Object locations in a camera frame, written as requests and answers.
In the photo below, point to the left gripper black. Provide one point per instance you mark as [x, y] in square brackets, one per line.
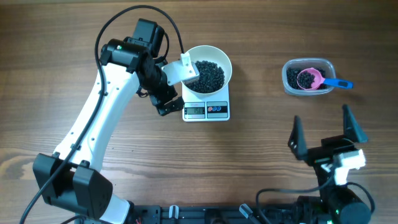
[158, 99]

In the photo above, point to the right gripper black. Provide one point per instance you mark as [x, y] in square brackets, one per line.
[329, 145]

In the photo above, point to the pink scoop blue handle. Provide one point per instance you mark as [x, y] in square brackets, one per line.
[319, 80]

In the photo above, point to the white bowl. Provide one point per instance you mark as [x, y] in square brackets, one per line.
[212, 54]

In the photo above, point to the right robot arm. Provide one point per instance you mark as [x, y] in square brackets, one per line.
[339, 201]

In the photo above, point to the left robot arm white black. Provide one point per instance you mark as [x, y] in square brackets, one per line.
[71, 177]

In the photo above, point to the black beans in bowl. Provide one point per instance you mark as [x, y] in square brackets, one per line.
[211, 78]

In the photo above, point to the white digital kitchen scale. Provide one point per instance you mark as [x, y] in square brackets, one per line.
[207, 107]

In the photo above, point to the black beans pile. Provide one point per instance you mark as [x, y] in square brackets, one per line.
[292, 74]

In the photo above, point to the clear plastic container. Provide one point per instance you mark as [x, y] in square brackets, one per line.
[301, 63]

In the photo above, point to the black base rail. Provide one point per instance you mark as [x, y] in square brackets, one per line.
[174, 214]

